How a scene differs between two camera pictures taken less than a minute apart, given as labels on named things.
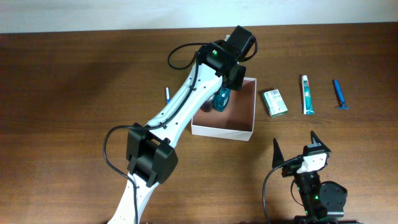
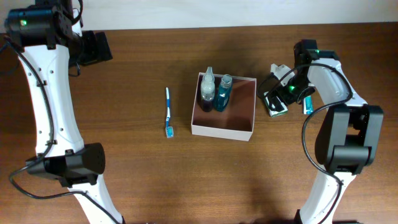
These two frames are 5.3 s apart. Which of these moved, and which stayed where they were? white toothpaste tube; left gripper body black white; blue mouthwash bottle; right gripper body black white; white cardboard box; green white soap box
Moved: right gripper body black white; left gripper body black white
Stayed: green white soap box; white cardboard box; blue mouthwash bottle; white toothpaste tube
